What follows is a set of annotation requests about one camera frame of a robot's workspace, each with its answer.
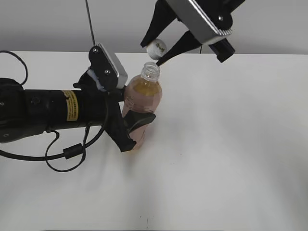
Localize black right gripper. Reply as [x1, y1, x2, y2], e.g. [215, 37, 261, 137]
[141, 0, 243, 66]

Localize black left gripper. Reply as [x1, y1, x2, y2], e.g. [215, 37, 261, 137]
[74, 72, 156, 152]

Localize pink label tea bottle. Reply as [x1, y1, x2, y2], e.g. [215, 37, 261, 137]
[122, 62, 162, 150]

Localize white bottle cap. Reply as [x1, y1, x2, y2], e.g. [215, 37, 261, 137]
[146, 39, 167, 61]

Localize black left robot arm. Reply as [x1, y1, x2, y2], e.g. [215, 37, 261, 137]
[0, 77, 156, 152]

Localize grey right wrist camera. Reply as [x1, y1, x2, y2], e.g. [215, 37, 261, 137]
[167, 0, 232, 45]

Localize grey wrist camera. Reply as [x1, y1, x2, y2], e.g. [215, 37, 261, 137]
[86, 43, 128, 92]
[167, 0, 232, 45]

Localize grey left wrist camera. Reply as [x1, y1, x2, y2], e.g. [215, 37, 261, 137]
[86, 43, 128, 92]

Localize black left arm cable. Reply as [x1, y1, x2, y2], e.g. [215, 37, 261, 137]
[0, 50, 106, 172]

